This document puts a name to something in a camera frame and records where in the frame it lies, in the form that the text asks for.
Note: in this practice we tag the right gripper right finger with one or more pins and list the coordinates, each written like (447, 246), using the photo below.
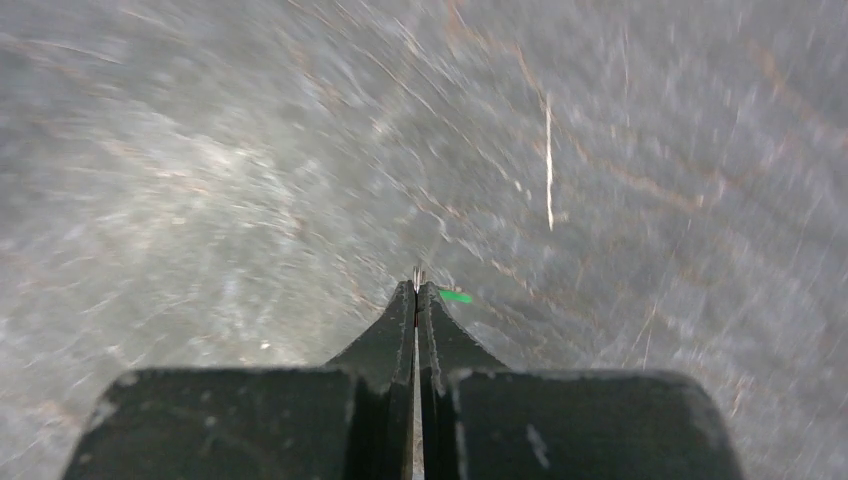
(483, 420)

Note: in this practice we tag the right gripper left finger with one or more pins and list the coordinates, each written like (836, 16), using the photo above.
(349, 418)

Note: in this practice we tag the green key tag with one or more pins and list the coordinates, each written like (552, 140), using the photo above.
(455, 296)

